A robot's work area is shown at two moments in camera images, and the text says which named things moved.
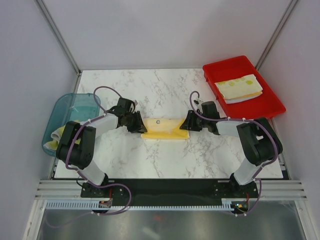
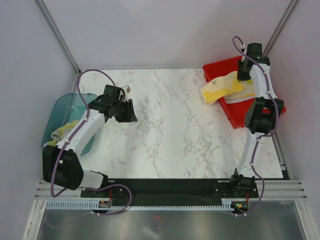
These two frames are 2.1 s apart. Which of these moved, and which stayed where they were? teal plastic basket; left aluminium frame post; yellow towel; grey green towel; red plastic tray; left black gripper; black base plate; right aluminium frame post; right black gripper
Moved: yellow towel; right black gripper; left black gripper
Stayed: black base plate; teal plastic basket; right aluminium frame post; red plastic tray; left aluminium frame post; grey green towel
